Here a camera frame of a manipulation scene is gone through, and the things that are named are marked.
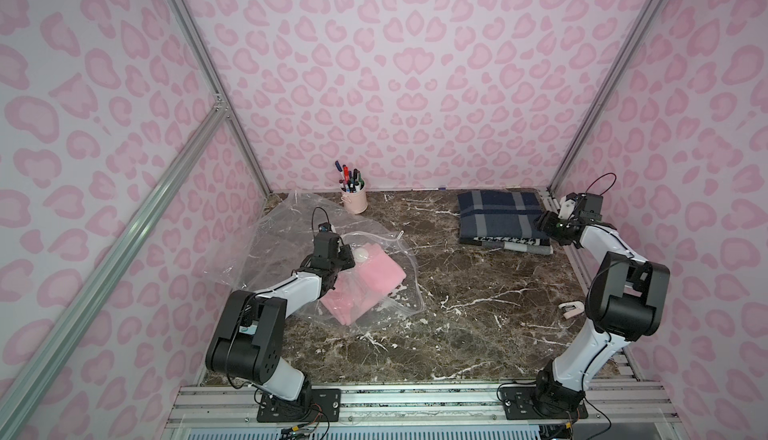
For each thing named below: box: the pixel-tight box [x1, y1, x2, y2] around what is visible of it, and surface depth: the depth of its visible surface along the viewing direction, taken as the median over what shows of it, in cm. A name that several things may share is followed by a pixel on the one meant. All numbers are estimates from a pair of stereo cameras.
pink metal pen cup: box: [339, 183, 368, 215], surface depth 113 cm
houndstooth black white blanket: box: [472, 236, 541, 246], surface depth 101 cm
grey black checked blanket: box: [481, 241, 554, 255], surface depth 102 cm
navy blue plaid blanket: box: [457, 190, 545, 238], surface depth 105 cm
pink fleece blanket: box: [319, 243, 407, 326], surface depth 94 cm
